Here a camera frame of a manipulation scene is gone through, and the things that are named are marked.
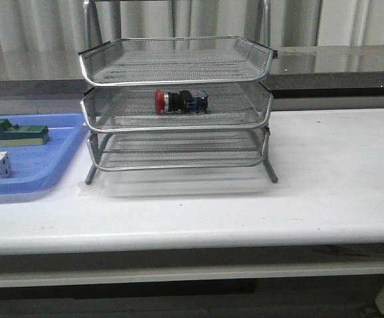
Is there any silver mesh tray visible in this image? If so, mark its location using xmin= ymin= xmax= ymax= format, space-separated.
xmin=81 ymin=81 xmax=273 ymax=133
xmin=87 ymin=129 xmax=269 ymax=172
xmin=79 ymin=36 xmax=277 ymax=87

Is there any green electrical component block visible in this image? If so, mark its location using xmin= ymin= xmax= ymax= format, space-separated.
xmin=0 ymin=119 xmax=49 ymax=147

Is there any silver metal rack frame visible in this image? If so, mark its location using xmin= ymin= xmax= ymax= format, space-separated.
xmin=83 ymin=0 xmax=279 ymax=185

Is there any blue plastic tray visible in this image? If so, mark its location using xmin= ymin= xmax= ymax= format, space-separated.
xmin=0 ymin=113 xmax=88 ymax=203

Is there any red emergency stop button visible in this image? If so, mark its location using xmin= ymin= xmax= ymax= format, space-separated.
xmin=155 ymin=89 xmax=208 ymax=115

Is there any grey stone counter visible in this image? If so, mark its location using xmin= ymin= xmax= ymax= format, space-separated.
xmin=0 ymin=46 xmax=384 ymax=98

